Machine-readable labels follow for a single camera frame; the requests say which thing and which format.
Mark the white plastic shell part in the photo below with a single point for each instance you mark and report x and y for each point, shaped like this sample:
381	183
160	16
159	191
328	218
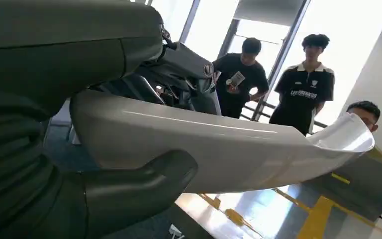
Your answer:
210	148

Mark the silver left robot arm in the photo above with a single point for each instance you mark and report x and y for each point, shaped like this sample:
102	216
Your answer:
6	148

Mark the person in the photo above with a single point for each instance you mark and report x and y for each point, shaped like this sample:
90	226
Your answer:
303	95
240	89
367	110

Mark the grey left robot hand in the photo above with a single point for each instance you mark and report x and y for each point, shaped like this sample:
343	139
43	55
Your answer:
62	43

